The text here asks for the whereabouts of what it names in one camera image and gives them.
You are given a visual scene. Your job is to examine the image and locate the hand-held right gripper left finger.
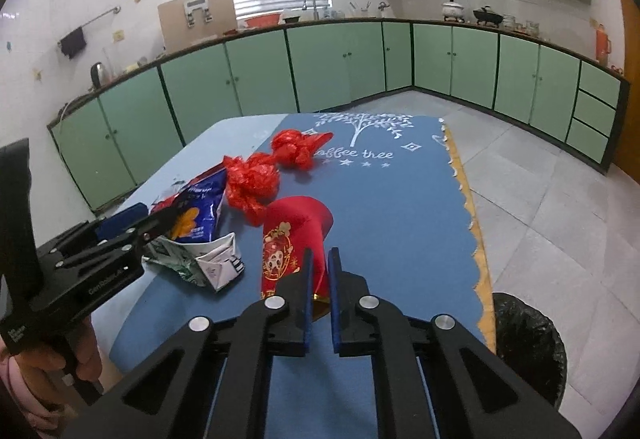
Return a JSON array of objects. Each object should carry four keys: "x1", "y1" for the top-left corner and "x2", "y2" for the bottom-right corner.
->
[{"x1": 65, "y1": 246, "x2": 315, "y2": 439}]

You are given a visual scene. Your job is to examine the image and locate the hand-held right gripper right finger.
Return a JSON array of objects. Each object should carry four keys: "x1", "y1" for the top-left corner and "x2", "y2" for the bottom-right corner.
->
[{"x1": 327, "y1": 246, "x2": 581, "y2": 439}]

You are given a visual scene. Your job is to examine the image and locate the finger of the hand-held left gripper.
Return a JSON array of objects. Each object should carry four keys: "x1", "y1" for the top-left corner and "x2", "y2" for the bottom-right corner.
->
[
  {"x1": 61, "y1": 208, "x2": 184, "y2": 270},
  {"x1": 36, "y1": 202, "x2": 149, "y2": 254}
]

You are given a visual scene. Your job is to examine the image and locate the red gold packet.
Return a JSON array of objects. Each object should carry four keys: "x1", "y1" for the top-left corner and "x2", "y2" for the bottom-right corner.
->
[{"x1": 261, "y1": 194, "x2": 334, "y2": 317}]

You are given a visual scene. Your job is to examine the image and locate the blue snack bag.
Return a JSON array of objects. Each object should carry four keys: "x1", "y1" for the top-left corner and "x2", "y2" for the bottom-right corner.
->
[{"x1": 150, "y1": 166, "x2": 229, "y2": 244}]

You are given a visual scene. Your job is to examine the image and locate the bin with black bag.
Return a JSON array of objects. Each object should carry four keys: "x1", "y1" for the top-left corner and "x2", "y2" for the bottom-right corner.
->
[{"x1": 490, "y1": 291, "x2": 568, "y2": 412}]

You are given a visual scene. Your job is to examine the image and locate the person's left forearm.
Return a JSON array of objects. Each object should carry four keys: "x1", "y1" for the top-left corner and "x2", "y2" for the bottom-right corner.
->
[{"x1": 0, "y1": 351, "x2": 58, "y2": 434}]

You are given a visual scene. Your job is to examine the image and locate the person's left hand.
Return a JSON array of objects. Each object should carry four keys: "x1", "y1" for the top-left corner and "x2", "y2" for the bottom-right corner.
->
[{"x1": 9, "y1": 315, "x2": 99, "y2": 422}]

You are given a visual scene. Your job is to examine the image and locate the crumpled green white carton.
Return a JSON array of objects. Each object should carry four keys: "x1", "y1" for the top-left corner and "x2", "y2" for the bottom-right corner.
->
[{"x1": 142, "y1": 233, "x2": 246, "y2": 292}]

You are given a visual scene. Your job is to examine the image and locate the blue printed tablecloth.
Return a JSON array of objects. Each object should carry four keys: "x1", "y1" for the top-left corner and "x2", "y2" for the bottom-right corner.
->
[{"x1": 92, "y1": 112, "x2": 496, "y2": 439}]

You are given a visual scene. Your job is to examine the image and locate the red plastic bag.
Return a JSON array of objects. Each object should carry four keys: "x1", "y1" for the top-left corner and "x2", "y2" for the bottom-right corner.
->
[
  {"x1": 222, "y1": 152, "x2": 282, "y2": 226},
  {"x1": 270, "y1": 129, "x2": 334, "y2": 171}
]

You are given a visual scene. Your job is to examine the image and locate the dark hanging towel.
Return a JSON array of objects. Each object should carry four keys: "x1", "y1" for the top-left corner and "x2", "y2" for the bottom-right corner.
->
[{"x1": 59, "y1": 28, "x2": 87, "y2": 59}]

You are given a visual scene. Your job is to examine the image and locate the metal towel bar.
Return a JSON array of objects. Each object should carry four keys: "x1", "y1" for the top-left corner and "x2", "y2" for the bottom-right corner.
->
[{"x1": 56, "y1": 5, "x2": 122, "y2": 45}]

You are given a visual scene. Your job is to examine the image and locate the brown countertop water dispenser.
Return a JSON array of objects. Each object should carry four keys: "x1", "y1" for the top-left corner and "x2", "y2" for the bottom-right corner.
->
[{"x1": 157, "y1": 0, "x2": 238, "y2": 54}]

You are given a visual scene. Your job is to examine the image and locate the green base cabinets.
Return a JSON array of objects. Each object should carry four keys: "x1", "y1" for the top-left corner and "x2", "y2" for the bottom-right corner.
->
[{"x1": 47, "y1": 16, "x2": 631, "y2": 215}]

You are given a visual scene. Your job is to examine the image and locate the red plastic basin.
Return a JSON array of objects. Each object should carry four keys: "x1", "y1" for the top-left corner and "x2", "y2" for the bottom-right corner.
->
[{"x1": 244, "y1": 12, "x2": 278, "y2": 29}]

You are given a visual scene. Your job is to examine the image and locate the black wok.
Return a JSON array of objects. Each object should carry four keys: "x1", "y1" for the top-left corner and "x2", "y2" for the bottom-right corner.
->
[{"x1": 472, "y1": 6, "x2": 503, "y2": 26}]

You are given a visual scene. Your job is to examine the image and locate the group of glass jars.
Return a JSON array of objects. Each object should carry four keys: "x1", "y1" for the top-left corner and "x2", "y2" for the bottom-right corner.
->
[{"x1": 502, "y1": 14, "x2": 541, "y2": 34}]

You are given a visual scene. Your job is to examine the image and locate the orange thermos flask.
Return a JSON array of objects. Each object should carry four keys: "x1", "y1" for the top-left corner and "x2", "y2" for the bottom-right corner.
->
[{"x1": 595, "y1": 24, "x2": 612, "y2": 66}]

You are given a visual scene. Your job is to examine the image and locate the wooden door with handle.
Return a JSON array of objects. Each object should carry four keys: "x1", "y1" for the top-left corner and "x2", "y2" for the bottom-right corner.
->
[{"x1": 612, "y1": 0, "x2": 640, "y2": 185}]

